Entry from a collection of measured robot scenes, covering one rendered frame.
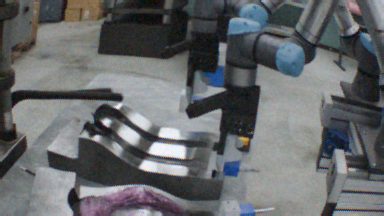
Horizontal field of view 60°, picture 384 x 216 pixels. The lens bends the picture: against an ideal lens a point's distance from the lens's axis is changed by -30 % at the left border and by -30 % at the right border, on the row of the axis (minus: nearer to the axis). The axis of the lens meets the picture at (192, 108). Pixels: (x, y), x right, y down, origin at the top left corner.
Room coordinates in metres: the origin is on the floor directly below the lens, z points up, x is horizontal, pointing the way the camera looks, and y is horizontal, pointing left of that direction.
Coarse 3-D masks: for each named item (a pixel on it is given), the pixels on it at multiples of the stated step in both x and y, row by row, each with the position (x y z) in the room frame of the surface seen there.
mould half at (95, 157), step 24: (72, 120) 1.18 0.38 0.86; (96, 120) 1.05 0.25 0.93; (144, 120) 1.16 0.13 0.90; (72, 144) 1.02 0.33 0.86; (96, 144) 0.93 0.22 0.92; (144, 144) 1.04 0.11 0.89; (72, 168) 0.94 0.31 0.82; (96, 168) 0.93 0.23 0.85; (120, 168) 0.92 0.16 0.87; (144, 168) 0.92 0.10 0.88; (168, 168) 0.93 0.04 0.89; (192, 168) 0.94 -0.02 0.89; (168, 192) 0.91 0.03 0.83; (192, 192) 0.90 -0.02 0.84; (216, 192) 0.89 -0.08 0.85
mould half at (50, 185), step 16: (48, 176) 0.73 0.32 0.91; (64, 176) 0.76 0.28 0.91; (32, 192) 0.64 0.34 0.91; (48, 192) 0.67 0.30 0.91; (64, 192) 0.69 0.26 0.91; (80, 192) 0.76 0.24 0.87; (96, 192) 0.78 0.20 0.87; (160, 192) 0.81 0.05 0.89; (32, 208) 0.58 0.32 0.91; (48, 208) 0.60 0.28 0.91; (64, 208) 0.62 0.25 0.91; (128, 208) 0.71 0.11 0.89; (144, 208) 0.72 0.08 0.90; (192, 208) 0.80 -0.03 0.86; (208, 208) 0.81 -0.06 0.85
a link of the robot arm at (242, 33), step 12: (240, 24) 0.93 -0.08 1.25; (252, 24) 0.93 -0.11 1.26; (228, 36) 0.95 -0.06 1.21; (240, 36) 0.93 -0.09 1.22; (252, 36) 0.92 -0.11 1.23; (228, 48) 0.95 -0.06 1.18; (240, 48) 0.92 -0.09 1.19; (252, 48) 0.99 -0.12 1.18; (228, 60) 0.94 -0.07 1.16; (240, 60) 0.92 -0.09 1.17; (252, 60) 0.92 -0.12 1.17
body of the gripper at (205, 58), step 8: (192, 32) 1.24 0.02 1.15; (200, 40) 1.25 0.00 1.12; (208, 40) 1.25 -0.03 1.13; (216, 40) 1.24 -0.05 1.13; (200, 48) 1.25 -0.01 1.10; (208, 48) 1.25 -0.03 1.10; (216, 48) 1.24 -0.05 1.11; (192, 56) 1.23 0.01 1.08; (200, 56) 1.23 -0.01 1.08; (208, 56) 1.23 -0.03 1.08; (216, 56) 1.23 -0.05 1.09; (192, 64) 1.23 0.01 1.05; (200, 64) 1.24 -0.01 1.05; (208, 64) 1.23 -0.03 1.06; (216, 64) 1.23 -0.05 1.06; (208, 72) 1.23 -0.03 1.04
